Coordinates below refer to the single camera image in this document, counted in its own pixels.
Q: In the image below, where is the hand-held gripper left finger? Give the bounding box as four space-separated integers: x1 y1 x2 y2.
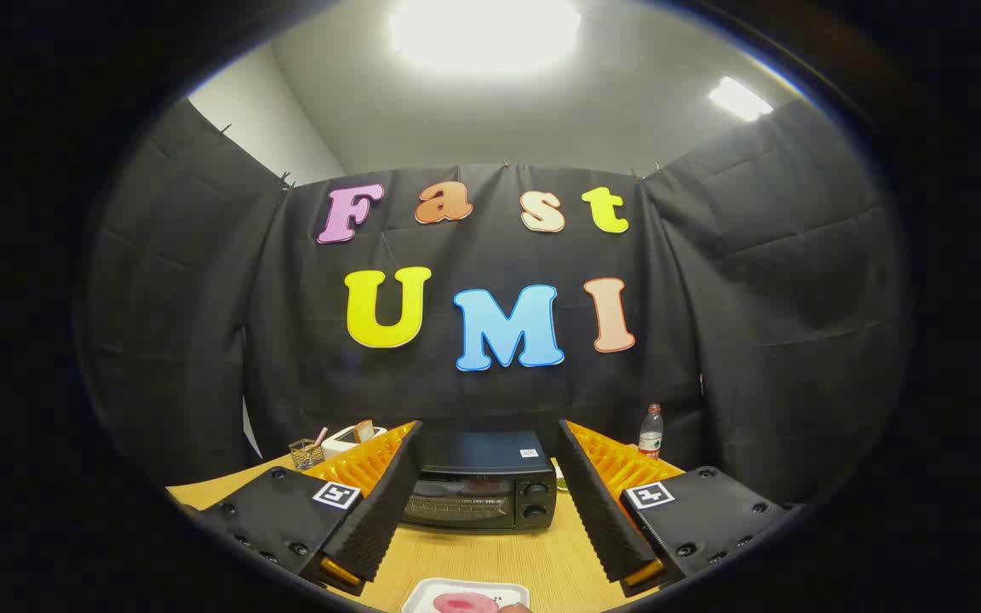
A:
186 420 425 597

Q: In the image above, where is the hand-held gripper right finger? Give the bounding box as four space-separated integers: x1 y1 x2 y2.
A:
557 419 798 597

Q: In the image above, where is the white square plate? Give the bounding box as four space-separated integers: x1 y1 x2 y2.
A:
401 579 534 613

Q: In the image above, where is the black toaster oven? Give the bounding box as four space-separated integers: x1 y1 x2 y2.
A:
401 430 558 531

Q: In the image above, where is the pink ham slice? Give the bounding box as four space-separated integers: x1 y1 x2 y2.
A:
433 593 502 613

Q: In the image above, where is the white bread toaster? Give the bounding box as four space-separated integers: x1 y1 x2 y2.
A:
321 426 389 461

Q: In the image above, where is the clear plastic water bottle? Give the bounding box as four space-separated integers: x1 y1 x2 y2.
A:
638 404 664 461

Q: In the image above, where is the small ceiling light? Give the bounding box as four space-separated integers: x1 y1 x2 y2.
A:
708 77 774 122

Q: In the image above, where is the large ceiling light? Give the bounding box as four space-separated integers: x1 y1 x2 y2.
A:
388 0 583 77

